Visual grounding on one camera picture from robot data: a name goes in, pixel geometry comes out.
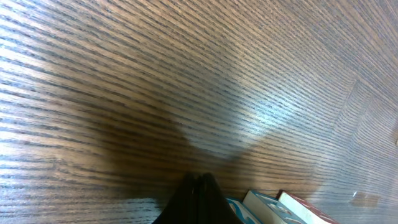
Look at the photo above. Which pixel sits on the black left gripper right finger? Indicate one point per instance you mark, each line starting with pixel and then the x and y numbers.
pixel 213 207

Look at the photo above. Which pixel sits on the red G block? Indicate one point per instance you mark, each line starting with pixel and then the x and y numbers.
pixel 242 212

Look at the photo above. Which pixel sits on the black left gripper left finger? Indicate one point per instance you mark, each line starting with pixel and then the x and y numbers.
pixel 182 207

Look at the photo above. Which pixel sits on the red block with drawing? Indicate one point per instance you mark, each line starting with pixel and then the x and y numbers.
pixel 269 210

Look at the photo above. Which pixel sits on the green Z block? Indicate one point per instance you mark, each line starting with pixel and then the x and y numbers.
pixel 303 209

